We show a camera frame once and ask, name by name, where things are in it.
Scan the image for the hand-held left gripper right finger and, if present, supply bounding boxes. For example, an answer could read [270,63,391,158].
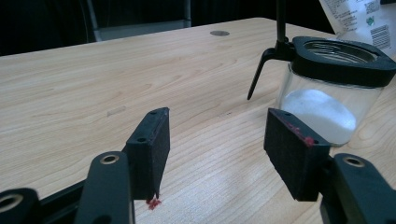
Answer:
[262,107,332,203]

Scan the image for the white and blue bag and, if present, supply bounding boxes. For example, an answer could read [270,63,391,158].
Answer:
[318,0,396,60]

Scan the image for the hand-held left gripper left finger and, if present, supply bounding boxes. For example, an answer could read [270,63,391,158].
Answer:
[125,106,172,201]

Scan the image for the white powder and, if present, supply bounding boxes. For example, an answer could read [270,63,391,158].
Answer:
[280,89,358,146]

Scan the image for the white-framed desk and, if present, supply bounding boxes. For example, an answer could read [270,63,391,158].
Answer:
[78,0,192,43]

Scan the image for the glass jar with black lid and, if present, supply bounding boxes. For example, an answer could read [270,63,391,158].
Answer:
[247,0,396,147]

